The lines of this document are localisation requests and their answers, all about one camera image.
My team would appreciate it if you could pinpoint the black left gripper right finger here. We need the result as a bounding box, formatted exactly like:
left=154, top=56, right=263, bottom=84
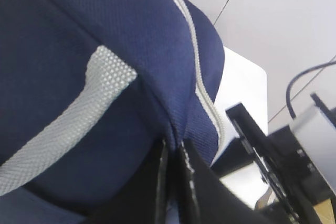
left=178, top=140, right=263, bottom=223

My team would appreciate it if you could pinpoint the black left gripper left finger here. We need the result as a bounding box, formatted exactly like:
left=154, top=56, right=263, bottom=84
left=86, top=140, right=168, bottom=224

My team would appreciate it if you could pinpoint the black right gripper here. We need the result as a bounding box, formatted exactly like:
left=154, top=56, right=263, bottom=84
left=226, top=103, right=335, bottom=223

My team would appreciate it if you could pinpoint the navy blue lunch bag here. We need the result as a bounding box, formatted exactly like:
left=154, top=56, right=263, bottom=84
left=1, top=0, right=224, bottom=223

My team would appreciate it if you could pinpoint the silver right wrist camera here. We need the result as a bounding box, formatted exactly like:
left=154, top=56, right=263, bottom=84
left=289, top=93, right=335, bottom=192

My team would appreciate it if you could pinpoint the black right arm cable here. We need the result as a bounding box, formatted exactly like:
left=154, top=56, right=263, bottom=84
left=286, top=60, right=336, bottom=120

